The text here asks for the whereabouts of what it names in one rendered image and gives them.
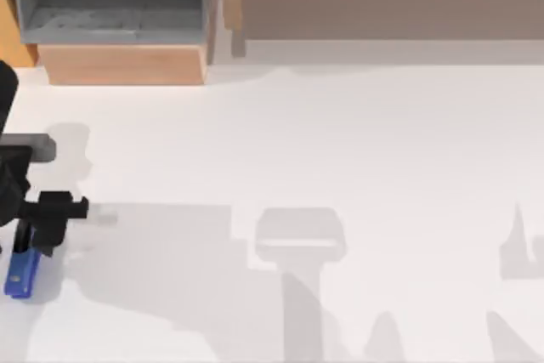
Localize blue stapler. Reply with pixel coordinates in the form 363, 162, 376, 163
3, 228, 43, 299

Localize pale grey rounded box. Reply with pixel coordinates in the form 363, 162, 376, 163
0, 133, 58, 165

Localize pale wooden drawer front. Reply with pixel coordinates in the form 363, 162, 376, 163
37, 43, 207, 86

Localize orange wooden cupboard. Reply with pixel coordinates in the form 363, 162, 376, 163
0, 0, 40, 69

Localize grey pierced drawer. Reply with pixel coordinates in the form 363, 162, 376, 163
9, 0, 210, 46

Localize wooden open shelf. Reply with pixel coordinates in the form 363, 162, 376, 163
218, 0, 544, 59

